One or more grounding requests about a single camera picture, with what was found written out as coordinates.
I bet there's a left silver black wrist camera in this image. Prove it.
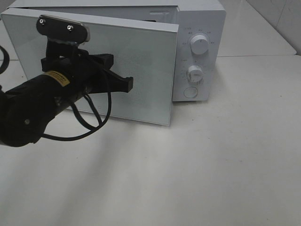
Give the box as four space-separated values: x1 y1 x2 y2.
36 15 90 44

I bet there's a left black camera cable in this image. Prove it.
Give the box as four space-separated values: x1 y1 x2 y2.
0 46 112 142

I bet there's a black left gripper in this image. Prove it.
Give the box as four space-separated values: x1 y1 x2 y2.
41 39 134 96

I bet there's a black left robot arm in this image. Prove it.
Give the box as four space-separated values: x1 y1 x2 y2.
0 40 134 147

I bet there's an upper white power knob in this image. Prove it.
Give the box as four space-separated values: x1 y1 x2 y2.
190 34 209 55

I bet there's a white microwave oven body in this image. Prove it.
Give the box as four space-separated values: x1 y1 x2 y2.
1 0 226 102

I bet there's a white microwave door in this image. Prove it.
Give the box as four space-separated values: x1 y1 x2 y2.
1 8 178 125

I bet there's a round door release button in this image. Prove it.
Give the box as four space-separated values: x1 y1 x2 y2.
184 87 198 98

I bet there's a white timer knob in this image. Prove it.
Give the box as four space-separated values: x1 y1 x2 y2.
187 65 204 83

